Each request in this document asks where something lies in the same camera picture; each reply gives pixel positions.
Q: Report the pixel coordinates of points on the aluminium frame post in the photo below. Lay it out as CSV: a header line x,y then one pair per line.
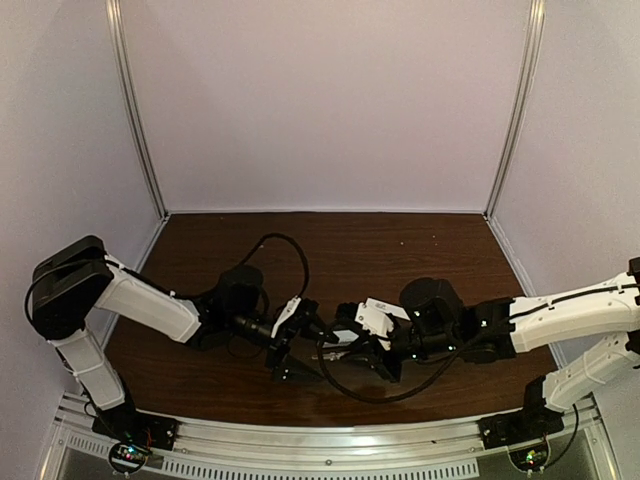
x,y
527,71
131,106

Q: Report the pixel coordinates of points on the right aluminium frame post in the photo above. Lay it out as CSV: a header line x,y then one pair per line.
x,y
527,71

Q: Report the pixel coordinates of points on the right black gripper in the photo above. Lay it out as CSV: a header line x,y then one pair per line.
x,y
382,356

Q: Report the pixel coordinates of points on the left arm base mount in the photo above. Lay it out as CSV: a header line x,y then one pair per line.
x,y
138,444

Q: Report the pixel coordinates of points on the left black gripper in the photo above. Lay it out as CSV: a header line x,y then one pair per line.
x,y
279,350

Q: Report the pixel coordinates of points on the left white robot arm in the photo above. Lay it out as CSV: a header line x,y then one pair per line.
x,y
82,277

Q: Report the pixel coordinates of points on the front aluminium rail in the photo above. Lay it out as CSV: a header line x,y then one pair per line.
x,y
433,450

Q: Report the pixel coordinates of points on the white remote control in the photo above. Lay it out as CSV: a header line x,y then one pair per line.
x,y
335,351

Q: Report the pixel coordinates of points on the white remote back cover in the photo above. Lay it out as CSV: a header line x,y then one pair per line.
x,y
387,308

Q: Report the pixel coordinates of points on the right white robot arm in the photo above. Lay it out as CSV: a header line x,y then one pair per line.
x,y
431,319

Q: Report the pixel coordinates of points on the left aluminium frame post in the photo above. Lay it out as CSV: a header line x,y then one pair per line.
x,y
131,106

